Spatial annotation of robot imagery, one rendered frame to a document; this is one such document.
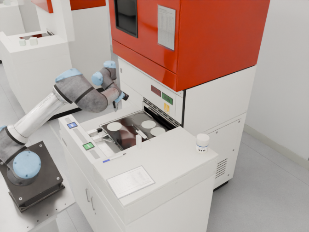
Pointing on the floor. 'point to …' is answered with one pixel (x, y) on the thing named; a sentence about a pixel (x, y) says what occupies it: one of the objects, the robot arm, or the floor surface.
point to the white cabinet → (75, 164)
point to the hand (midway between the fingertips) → (116, 110)
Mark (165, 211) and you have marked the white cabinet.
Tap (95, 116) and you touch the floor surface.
